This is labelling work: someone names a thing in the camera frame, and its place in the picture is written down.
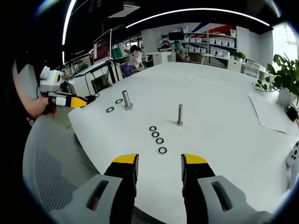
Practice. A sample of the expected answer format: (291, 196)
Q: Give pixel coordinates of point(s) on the large steel washer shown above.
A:
(116, 101)
(107, 109)

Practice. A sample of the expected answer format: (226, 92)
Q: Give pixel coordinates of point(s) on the black wall screen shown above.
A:
(175, 36)

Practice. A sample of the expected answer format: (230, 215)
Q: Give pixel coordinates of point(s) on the small steel washer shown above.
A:
(159, 150)
(157, 141)
(150, 128)
(152, 134)

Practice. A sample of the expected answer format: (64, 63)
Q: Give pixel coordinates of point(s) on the white paper sheet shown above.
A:
(268, 109)

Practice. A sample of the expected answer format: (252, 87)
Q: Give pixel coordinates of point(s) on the thin steel threaded stud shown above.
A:
(180, 114)

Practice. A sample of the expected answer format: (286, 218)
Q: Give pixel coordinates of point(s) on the white background chair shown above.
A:
(252, 67)

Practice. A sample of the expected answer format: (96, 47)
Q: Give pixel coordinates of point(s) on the person's left hand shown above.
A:
(38, 107)

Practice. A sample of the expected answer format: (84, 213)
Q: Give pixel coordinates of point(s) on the thick steel threaded stud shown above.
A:
(126, 99)

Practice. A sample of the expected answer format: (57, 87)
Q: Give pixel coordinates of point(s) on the long curved ceiling light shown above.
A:
(198, 9)

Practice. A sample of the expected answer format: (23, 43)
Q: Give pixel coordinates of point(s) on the large green potted plant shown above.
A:
(288, 72)

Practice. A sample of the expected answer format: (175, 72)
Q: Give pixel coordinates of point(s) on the standing desk with black legs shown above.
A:
(98, 66)

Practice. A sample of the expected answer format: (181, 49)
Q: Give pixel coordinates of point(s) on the white game controller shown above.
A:
(294, 158)

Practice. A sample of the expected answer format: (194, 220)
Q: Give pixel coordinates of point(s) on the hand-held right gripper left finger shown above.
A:
(109, 196)

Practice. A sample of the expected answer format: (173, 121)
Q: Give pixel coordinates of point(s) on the computer monitor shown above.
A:
(102, 46)

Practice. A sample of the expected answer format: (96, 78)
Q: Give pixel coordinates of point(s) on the small background plant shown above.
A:
(238, 55)

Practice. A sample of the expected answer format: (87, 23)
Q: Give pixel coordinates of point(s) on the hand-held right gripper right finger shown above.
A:
(201, 198)

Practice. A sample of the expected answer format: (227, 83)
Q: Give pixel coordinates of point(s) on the grey mesh office chair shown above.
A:
(53, 158)

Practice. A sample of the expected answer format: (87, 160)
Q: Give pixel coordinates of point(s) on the white background desk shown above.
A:
(161, 57)

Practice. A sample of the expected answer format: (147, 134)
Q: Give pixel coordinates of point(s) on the white plant pot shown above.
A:
(286, 98)

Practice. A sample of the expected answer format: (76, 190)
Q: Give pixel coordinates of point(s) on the short curved ceiling light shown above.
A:
(67, 21)

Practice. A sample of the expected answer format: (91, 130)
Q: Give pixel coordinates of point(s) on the small plant in glass vase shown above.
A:
(262, 84)

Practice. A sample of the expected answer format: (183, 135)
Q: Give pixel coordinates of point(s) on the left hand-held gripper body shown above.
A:
(50, 80)

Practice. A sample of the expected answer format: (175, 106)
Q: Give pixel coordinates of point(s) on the shelf with white bins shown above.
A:
(217, 44)

